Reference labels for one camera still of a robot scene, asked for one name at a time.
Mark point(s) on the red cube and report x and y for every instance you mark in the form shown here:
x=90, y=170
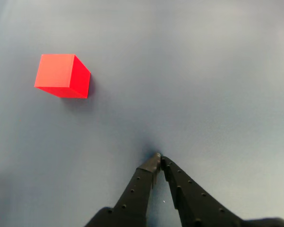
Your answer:
x=59, y=71

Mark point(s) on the blue-grey table mat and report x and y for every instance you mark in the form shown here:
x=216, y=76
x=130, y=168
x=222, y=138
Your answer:
x=180, y=82

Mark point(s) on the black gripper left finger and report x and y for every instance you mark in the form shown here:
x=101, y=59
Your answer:
x=132, y=201

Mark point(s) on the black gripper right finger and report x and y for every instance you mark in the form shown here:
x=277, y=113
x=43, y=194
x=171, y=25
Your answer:
x=194, y=201

